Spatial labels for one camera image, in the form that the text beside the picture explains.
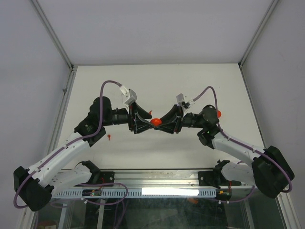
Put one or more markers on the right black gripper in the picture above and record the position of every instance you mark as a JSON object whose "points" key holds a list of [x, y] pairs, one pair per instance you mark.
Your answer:
{"points": [[174, 114]]}

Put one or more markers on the slotted cable duct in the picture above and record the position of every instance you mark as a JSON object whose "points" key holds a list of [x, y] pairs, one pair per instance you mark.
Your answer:
{"points": [[146, 192]]}

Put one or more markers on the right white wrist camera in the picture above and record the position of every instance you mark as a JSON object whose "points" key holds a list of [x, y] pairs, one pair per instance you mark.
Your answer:
{"points": [[184, 102]]}

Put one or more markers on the aluminium front rail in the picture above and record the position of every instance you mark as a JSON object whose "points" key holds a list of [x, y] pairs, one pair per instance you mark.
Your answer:
{"points": [[173, 178]]}

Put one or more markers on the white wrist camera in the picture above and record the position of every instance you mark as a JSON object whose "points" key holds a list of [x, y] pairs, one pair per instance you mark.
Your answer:
{"points": [[128, 96], [184, 102]]}

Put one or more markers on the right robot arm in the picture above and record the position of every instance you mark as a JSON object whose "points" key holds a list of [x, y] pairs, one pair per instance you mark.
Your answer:
{"points": [[265, 168]]}

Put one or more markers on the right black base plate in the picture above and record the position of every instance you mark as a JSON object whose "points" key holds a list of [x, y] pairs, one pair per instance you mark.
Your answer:
{"points": [[206, 178]]}

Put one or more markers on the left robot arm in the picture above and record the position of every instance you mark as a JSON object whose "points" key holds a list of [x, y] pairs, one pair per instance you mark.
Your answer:
{"points": [[37, 184]]}

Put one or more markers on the red charging case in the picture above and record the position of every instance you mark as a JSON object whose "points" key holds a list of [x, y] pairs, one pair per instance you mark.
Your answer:
{"points": [[156, 122], [219, 114]]}

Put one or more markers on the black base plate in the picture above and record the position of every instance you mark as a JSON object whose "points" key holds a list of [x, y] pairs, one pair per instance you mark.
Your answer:
{"points": [[106, 177], [206, 178]]}

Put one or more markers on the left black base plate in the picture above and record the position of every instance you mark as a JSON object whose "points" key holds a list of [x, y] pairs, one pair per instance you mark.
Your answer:
{"points": [[106, 177]]}

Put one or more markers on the small green-lit circuit board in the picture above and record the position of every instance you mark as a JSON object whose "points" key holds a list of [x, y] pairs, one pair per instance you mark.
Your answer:
{"points": [[92, 192]]}

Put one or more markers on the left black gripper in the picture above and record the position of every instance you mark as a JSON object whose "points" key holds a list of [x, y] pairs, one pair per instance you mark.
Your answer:
{"points": [[138, 125]]}

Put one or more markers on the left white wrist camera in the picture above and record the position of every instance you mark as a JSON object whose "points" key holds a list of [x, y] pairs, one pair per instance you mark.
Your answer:
{"points": [[128, 96]]}

